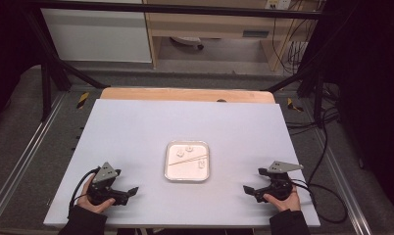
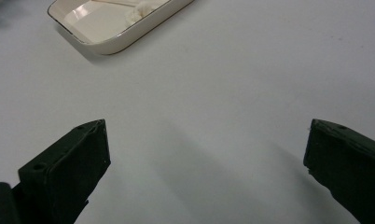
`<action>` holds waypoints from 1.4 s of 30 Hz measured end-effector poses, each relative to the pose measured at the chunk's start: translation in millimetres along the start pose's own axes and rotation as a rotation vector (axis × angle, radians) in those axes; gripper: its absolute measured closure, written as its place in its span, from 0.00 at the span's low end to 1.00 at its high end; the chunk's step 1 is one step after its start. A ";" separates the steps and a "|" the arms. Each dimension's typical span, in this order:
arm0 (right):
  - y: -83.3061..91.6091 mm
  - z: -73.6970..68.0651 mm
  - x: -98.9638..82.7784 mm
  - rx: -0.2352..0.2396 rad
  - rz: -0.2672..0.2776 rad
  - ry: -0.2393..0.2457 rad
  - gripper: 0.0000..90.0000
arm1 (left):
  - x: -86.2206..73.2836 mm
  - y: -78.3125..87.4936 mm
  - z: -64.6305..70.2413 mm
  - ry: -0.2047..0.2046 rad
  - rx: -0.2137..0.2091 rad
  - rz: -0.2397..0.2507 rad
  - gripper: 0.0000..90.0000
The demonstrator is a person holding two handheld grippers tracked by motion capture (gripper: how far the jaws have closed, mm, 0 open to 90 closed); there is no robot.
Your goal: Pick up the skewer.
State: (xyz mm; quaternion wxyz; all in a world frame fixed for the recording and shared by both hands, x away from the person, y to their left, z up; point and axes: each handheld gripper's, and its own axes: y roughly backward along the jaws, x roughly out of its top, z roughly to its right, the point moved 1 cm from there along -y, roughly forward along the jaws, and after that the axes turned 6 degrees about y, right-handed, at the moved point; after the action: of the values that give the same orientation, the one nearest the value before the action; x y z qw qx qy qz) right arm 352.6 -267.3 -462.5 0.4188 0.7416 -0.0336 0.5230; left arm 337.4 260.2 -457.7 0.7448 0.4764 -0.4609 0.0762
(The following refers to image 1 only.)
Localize light wooden desk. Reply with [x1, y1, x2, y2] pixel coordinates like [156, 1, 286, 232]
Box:
[142, 0, 320, 71]

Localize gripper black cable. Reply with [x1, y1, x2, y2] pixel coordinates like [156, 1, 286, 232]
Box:
[289, 178, 349, 225]
[68, 166, 101, 218]

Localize thin wooden skewer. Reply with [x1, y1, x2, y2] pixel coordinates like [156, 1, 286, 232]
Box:
[168, 154, 209, 166]

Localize black floor cables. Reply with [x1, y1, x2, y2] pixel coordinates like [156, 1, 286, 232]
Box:
[285, 82, 341, 136]

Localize person's right hand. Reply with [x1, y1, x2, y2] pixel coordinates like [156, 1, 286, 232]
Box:
[263, 190, 302, 213]

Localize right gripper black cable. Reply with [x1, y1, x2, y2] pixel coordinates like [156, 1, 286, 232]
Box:
[289, 178, 349, 225]

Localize wooden table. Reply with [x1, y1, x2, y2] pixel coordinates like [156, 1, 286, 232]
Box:
[99, 86, 276, 105]

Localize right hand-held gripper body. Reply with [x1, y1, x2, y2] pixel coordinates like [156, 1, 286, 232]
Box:
[254, 160, 305, 203]

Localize white power strip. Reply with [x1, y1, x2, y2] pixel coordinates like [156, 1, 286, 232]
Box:
[265, 0, 293, 11]

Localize black metal frame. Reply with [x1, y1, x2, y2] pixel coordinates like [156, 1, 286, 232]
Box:
[22, 0, 327, 123]

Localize square metal tray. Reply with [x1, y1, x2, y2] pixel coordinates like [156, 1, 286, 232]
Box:
[163, 140, 211, 183]

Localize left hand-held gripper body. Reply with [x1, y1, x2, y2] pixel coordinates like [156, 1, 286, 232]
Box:
[86, 162, 129, 207]

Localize aluminium floor rail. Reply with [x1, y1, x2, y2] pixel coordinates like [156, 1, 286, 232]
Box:
[315, 126, 373, 235]
[0, 92, 69, 223]

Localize white chair base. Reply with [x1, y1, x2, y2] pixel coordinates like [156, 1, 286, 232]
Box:
[169, 35, 206, 51]

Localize person's left hand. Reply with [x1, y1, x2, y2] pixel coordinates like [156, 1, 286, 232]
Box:
[76, 173, 117, 214]

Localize yellow black tape strip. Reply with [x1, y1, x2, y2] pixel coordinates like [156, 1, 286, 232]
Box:
[75, 91, 91, 110]
[285, 97, 305, 113]

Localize bundle of hanging black cables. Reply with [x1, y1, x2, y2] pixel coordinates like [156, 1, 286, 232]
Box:
[271, 0, 317, 75]

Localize dark curtain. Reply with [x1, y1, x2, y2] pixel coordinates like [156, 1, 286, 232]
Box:
[0, 0, 34, 131]
[320, 0, 394, 214]

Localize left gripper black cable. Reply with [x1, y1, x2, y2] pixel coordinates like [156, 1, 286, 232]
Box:
[68, 166, 101, 218]

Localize white cabinet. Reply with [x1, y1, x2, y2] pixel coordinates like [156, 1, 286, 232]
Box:
[40, 0, 153, 64]

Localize white table board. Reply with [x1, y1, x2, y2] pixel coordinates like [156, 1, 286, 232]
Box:
[42, 98, 321, 229]

